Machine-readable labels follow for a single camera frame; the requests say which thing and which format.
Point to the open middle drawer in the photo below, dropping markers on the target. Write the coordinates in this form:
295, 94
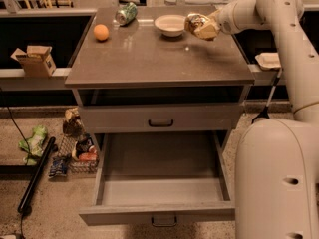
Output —
160, 178

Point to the brown snack bag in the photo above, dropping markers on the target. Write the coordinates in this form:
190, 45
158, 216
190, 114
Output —
72, 125

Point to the green chip bag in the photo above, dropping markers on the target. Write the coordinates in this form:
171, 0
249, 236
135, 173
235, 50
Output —
33, 146

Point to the blue snack bag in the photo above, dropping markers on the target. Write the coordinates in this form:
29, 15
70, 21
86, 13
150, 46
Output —
59, 167

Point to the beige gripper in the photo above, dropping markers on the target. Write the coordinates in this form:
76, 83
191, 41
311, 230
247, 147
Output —
226, 21

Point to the orange fruit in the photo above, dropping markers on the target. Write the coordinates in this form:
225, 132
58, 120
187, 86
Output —
101, 32

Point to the grey drawer cabinet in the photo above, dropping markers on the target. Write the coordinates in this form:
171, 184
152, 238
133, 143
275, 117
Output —
139, 66

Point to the cardboard box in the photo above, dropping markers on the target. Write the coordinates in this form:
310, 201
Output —
37, 61

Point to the wire basket with snacks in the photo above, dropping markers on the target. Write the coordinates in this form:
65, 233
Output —
81, 154

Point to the white takeout container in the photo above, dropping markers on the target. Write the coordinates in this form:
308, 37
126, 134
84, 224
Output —
268, 61

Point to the reacher grabber tool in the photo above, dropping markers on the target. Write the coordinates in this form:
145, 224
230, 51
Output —
264, 113

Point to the green soda can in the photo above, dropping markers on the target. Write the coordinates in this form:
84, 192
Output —
126, 14

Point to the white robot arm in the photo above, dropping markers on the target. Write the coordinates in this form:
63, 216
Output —
277, 160

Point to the white bowl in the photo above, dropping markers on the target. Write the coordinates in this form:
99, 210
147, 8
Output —
170, 25

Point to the closed upper drawer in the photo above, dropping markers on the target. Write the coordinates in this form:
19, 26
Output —
118, 119

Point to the black pole on floor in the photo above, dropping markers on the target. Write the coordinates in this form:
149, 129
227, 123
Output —
24, 206

